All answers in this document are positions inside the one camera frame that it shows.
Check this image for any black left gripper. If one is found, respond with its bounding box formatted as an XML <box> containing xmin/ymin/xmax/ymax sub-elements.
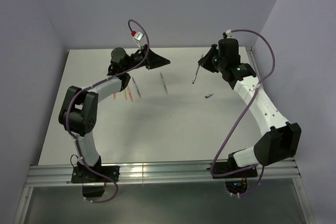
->
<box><xmin>123</xmin><ymin>45</ymin><xmax>170</xmax><ymax>72</ymax></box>

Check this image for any blue ballpoint pen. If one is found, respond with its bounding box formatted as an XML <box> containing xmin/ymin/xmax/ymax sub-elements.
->
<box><xmin>192</xmin><ymin>64</ymin><xmax>200</xmax><ymax>84</ymax></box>

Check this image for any purple highlighter pen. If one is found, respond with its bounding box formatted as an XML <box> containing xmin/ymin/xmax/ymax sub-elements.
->
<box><xmin>132</xmin><ymin>77</ymin><xmax>142</xmax><ymax>99</ymax></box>

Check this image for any yellow highlighter pen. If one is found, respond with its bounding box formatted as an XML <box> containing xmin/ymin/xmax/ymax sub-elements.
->
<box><xmin>123</xmin><ymin>90</ymin><xmax>128</xmax><ymax>100</ymax></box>

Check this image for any pink highlighter pen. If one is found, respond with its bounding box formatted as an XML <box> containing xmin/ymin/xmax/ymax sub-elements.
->
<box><xmin>127</xmin><ymin>86</ymin><xmax>133</xmax><ymax>102</ymax></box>

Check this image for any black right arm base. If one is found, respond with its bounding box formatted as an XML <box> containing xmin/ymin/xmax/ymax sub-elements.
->
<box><xmin>213</xmin><ymin>161</ymin><xmax>258</xmax><ymax>194</ymax></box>

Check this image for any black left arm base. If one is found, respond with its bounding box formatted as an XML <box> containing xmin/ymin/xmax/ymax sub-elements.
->
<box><xmin>71</xmin><ymin>166</ymin><xmax>120</xmax><ymax>200</ymax></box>

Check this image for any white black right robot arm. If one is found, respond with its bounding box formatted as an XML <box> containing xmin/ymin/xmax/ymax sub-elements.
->
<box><xmin>198</xmin><ymin>38</ymin><xmax>301</xmax><ymax>177</ymax></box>

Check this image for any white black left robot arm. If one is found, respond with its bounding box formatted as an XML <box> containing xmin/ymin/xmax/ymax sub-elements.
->
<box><xmin>58</xmin><ymin>45</ymin><xmax>171</xmax><ymax>182</ymax></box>

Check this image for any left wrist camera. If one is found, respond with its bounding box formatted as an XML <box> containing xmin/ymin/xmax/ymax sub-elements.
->
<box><xmin>131</xmin><ymin>30</ymin><xmax>144</xmax><ymax>48</ymax></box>

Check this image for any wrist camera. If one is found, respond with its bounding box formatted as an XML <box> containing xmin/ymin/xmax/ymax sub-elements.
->
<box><xmin>223</xmin><ymin>29</ymin><xmax>235</xmax><ymax>39</ymax></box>
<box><xmin>131</xmin><ymin>30</ymin><xmax>144</xmax><ymax>48</ymax></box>

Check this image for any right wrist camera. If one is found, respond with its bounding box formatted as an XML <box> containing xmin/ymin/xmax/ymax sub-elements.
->
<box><xmin>223</xmin><ymin>29</ymin><xmax>235</xmax><ymax>39</ymax></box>

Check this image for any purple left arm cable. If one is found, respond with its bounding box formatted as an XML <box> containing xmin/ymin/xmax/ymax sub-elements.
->
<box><xmin>65</xmin><ymin>19</ymin><xmax>150</xmax><ymax>204</ymax></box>

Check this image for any aluminium front rail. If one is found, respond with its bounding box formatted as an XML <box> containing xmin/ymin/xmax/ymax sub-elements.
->
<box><xmin>24</xmin><ymin>158</ymin><xmax>301</xmax><ymax>187</ymax></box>

